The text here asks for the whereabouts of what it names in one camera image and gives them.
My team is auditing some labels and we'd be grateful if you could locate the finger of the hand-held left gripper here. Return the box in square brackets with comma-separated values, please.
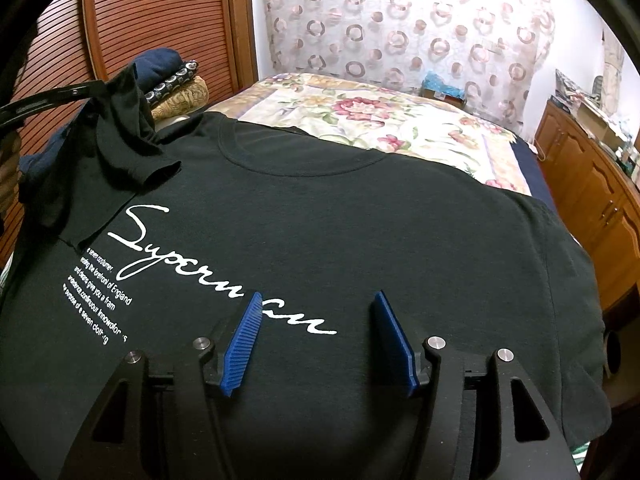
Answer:
[0, 81, 107, 131]

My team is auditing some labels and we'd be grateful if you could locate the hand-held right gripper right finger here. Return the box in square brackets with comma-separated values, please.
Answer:
[369, 290, 581, 480]

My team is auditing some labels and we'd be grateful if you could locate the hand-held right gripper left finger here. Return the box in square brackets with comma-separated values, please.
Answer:
[60, 291, 266, 480]

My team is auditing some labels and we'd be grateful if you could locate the black printed t-shirt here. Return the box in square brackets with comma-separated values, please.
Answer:
[0, 65, 613, 480]

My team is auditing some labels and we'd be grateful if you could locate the stack of folded clothes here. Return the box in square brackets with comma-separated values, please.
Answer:
[150, 76, 210, 121]

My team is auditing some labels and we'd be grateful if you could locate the navy blue folded cloth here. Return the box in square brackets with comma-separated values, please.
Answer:
[132, 48, 188, 96]

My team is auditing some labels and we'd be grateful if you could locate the wooden louvered wardrobe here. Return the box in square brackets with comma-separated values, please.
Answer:
[0, 0, 258, 266]

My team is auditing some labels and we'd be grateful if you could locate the grey cylinder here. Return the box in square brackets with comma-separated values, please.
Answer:
[602, 330, 623, 376]

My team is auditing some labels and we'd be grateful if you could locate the navy blue bed sheet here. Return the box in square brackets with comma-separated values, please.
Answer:
[512, 137, 556, 211]

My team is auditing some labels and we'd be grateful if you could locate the floral bedspread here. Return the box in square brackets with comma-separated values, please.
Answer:
[207, 72, 533, 196]

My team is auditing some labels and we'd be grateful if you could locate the wooden cabinet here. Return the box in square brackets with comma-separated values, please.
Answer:
[534, 97, 640, 311]

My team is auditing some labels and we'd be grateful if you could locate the blue packet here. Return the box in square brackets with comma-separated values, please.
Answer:
[420, 72, 468, 106]

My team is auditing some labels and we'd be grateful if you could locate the clutter of small household things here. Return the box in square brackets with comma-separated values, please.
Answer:
[555, 67, 640, 181]

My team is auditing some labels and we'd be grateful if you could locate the beige tied curtain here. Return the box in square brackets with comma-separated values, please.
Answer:
[600, 30, 632, 97]

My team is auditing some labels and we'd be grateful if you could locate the black cloth with ring pattern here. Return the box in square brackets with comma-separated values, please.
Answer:
[144, 60, 200, 106]

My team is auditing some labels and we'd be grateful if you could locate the sheer curtain with ring pattern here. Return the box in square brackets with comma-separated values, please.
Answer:
[262, 0, 556, 133]

